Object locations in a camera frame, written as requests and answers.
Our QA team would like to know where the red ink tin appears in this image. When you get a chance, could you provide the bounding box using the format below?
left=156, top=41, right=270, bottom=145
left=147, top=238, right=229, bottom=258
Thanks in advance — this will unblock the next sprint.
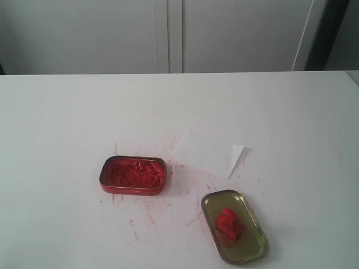
left=99, top=155, right=167, bottom=196

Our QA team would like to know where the red plastic stamp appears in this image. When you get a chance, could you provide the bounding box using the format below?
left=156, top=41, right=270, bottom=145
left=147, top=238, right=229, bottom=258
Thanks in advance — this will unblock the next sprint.
left=215, top=208, right=244, bottom=241

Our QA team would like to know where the white paper sheet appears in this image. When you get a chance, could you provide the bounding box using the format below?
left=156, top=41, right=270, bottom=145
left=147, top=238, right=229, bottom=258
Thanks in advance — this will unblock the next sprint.
left=172, top=129, right=245, bottom=179

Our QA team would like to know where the gold tin lid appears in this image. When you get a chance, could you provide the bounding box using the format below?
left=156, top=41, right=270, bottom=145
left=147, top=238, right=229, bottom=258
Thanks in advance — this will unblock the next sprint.
left=201, top=190, right=268, bottom=265

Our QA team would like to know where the white cabinet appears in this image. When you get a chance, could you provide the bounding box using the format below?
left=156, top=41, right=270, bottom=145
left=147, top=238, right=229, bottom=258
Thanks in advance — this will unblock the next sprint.
left=1, top=1, right=325, bottom=75

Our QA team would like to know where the dark post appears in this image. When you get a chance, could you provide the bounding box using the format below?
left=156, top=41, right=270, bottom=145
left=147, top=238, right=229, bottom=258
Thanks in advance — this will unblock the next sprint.
left=304, top=0, right=350, bottom=71

